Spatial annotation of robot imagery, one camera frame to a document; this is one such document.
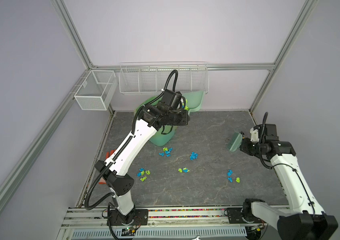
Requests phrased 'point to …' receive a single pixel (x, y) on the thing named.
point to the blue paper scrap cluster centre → (193, 155)
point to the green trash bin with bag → (159, 138)
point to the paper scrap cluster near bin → (166, 150)
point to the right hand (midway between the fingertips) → (242, 147)
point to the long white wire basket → (150, 78)
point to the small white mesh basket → (96, 90)
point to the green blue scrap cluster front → (185, 170)
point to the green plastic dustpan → (194, 100)
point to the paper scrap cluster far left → (147, 172)
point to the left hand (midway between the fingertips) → (188, 120)
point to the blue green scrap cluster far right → (238, 179)
